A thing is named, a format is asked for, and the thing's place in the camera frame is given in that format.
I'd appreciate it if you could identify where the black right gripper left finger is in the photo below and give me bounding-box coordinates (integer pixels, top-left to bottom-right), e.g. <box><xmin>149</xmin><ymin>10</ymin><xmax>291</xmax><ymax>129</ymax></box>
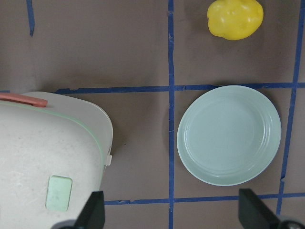
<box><xmin>75</xmin><ymin>191</ymin><xmax>105</xmax><ymax>229</ymax></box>

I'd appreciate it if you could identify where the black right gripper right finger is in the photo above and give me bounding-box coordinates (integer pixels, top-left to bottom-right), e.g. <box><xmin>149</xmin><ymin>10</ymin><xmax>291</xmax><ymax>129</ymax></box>
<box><xmin>238</xmin><ymin>188</ymin><xmax>280</xmax><ymax>229</ymax></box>

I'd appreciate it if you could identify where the white rice cooker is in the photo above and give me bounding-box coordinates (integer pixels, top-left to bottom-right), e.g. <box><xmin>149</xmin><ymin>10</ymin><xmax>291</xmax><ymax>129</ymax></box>
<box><xmin>0</xmin><ymin>92</ymin><xmax>113</xmax><ymax>229</ymax></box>

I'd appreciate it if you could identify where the green plate near right arm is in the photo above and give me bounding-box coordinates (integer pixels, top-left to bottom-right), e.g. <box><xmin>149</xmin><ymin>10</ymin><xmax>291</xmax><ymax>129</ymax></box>
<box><xmin>176</xmin><ymin>85</ymin><xmax>282</xmax><ymax>187</ymax></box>

